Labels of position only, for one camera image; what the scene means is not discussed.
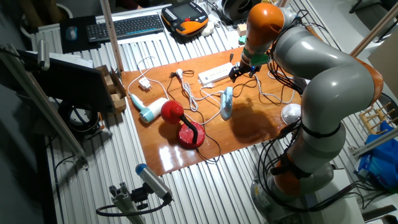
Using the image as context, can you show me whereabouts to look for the grey diagonal frame bar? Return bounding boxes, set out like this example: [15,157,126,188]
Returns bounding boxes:
[0,43,90,170]

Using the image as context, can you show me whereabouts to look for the brown board panel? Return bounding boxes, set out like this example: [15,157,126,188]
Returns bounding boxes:
[368,37,398,100]

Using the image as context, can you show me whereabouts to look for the aluminium profile camera stand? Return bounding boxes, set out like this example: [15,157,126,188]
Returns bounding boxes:
[108,182,147,224]

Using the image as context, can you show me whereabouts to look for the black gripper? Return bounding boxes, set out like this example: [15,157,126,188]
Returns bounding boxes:
[229,63,261,83]

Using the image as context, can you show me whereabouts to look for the white rounded gadget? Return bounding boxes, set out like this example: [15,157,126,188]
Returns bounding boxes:
[200,21,215,37]

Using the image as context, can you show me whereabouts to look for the glossy wooden board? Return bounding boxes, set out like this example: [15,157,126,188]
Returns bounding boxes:
[120,46,303,177]

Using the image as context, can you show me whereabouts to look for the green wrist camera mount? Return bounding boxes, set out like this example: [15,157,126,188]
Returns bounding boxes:
[238,35,269,67]

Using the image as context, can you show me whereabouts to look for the orange black teach pendant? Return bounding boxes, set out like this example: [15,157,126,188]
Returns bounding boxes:
[160,1,210,36]

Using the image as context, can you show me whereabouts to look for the black filament spool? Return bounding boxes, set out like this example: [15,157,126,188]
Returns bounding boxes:
[221,0,262,22]

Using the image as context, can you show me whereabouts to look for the white and blue hair dryer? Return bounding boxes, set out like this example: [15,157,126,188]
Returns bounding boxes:
[129,93,169,124]

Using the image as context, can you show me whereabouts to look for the slim aluminium upright post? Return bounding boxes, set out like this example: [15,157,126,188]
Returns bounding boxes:
[99,0,124,74]

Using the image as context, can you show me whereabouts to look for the black mouse pad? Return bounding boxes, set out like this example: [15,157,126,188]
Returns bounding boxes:
[59,15,102,54]

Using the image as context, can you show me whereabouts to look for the white power strip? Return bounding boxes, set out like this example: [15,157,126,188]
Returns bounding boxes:
[197,62,234,86]

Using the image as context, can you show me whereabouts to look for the black keyboard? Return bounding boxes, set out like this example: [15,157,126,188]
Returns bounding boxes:
[85,14,165,43]

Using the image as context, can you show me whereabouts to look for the grey computer mouse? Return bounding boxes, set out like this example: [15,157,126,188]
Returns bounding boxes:
[65,26,78,42]

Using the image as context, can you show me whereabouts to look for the short aluminium bar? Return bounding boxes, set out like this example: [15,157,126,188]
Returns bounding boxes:
[348,126,398,157]

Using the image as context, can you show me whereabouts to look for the silver depth camera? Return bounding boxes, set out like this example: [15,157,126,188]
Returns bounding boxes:
[135,163,174,202]

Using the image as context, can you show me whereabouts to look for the white hair dryer cord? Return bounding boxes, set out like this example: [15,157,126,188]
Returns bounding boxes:
[126,55,224,126]

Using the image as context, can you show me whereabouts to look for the blue plastic bag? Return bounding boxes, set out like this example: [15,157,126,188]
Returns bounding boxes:
[354,121,398,190]

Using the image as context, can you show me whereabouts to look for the black camera cable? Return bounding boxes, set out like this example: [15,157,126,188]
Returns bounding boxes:
[95,198,172,218]

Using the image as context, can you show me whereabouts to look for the thick white power strip cord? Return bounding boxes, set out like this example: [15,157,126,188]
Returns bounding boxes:
[253,70,296,105]

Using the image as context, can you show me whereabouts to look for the brown cardboard boxes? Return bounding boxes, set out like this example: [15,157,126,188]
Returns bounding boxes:
[95,64,127,115]

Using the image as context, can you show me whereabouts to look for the wooden dish rack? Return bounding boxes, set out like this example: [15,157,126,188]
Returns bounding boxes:
[359,101,398,135]

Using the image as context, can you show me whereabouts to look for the white square plug adapter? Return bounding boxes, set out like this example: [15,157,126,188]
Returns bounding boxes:
[138,77,152,91]

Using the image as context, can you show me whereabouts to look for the black camera clamp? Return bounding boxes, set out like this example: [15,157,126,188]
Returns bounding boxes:
[130,185,150,211]

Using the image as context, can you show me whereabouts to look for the beige diagonal post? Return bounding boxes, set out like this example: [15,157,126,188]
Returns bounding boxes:
[350,1,398,57]

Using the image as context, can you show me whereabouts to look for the black monitor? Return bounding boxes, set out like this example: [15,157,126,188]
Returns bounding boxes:
[17,49,116,114]

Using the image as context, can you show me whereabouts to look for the thin black red-lamp cord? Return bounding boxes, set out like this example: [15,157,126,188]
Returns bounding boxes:
[166,70,222,165]

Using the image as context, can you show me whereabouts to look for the white desk lamp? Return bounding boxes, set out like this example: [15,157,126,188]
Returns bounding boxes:
[280,103,302,126]

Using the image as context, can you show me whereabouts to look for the braided iron cord round plug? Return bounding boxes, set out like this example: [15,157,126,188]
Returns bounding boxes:
[175,68,224,113]

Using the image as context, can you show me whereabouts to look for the red desk lamp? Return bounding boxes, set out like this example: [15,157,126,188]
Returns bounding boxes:
[160,99,206,149]

